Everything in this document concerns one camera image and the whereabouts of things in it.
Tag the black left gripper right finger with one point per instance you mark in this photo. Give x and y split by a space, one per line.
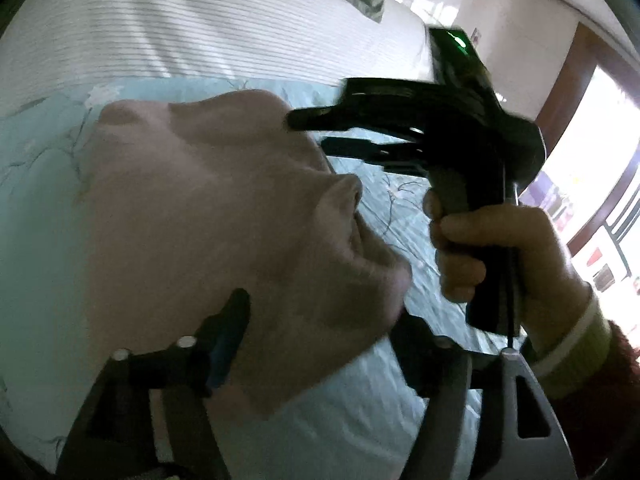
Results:
519 436

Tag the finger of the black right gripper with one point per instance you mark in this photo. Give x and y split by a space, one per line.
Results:
344 118
394 158

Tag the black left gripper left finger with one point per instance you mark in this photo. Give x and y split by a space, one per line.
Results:
144 417

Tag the pink knit sweater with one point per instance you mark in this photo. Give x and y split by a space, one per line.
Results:
189 202

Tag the right hand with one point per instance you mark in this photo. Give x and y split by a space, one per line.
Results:
524 243

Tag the light blue floral bedsheet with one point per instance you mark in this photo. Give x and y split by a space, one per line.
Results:
359 424

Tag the red sleeve with cuff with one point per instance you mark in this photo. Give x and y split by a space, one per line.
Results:
591 379

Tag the white striped mattress cover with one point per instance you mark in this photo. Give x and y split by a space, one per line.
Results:
55 44

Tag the brown wooden door frame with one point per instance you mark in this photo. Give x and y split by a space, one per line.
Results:
587 51

